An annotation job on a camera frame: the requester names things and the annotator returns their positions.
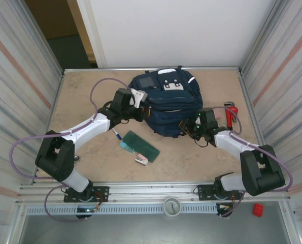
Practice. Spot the navy blue student backpack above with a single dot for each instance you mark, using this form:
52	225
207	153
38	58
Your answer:
171	101

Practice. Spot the dark green pencil case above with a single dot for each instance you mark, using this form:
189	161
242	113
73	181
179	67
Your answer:
140	147

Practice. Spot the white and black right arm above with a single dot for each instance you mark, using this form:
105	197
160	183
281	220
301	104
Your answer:
234	145

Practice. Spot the white marker with blue cap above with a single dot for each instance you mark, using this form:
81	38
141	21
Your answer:
116	134

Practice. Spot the red pipe wrench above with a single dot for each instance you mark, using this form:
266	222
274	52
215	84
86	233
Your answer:
230	114

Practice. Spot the light teal correction tape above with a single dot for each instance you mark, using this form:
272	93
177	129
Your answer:
126	147

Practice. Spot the pink stapler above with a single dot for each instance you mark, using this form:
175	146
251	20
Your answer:
141	160

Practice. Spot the grey round cup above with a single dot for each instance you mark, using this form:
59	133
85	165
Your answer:
172	206

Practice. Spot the small red block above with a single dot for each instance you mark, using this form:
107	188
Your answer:
257	210

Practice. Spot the beige door jamb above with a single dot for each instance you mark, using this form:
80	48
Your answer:
81	33

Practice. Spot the grey metal shelf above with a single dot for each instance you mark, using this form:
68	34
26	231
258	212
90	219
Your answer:
140	228

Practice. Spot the brown wooden door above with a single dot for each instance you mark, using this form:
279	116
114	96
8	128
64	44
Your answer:
51	17

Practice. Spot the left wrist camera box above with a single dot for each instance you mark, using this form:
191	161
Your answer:
121	97

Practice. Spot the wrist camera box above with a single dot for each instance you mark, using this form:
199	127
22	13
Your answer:
207	117
121	97

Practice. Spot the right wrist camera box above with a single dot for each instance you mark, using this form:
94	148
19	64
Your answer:
207	117

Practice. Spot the thin aluminium table edge rail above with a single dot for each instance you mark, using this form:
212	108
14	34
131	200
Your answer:
102	69

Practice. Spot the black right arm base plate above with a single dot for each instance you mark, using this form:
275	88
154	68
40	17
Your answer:
205	191

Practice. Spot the wide aluminium mounting rail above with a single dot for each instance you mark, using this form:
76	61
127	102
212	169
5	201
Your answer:
150	190

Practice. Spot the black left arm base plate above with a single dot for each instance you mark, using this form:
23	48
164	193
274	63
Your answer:
100	193

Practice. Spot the white door frame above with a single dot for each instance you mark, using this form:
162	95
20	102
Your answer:
92	33

